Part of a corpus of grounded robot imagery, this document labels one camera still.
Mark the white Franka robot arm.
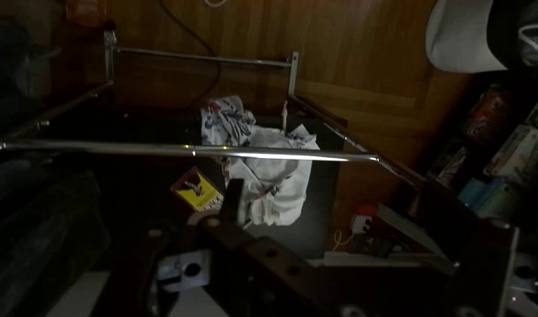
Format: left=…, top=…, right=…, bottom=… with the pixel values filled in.
left=425, top=0, right=538, bottom=74

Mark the white crumpled cloth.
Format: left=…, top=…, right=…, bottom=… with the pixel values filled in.
left=201, top=95, right=317, bottom=225

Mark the yellow box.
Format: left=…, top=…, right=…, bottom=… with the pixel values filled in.
left=169, top=167, right=224, bottom=213

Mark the white power socket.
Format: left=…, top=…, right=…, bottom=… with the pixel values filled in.
left=351, top=215, right=372, bottom=234

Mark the stack of books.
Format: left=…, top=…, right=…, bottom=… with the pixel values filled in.
left=428, top=85, right=538, bottom=220

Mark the chrome clothes rack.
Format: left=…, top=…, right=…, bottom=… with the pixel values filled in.
left=0, top=30, right=458, bottom=278

